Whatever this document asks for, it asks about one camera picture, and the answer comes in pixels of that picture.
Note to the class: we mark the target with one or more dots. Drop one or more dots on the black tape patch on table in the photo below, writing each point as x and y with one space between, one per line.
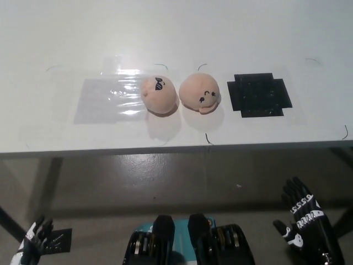
259 95

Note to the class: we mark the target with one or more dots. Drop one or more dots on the dark table leg bar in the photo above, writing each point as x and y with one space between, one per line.
11 222

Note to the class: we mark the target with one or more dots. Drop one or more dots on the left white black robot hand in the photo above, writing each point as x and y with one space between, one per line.
29 245

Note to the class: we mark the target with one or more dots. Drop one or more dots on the clear plastic tape sheet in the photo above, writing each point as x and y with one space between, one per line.
124 94

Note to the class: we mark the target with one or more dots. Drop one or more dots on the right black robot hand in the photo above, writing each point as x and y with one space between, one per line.
314 234

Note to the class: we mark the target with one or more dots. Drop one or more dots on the dumpling toy with sunglasses face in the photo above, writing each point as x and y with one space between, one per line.
160 96

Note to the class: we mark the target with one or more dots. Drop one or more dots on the dumpling toy with smiling face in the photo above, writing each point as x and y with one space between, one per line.
195 88

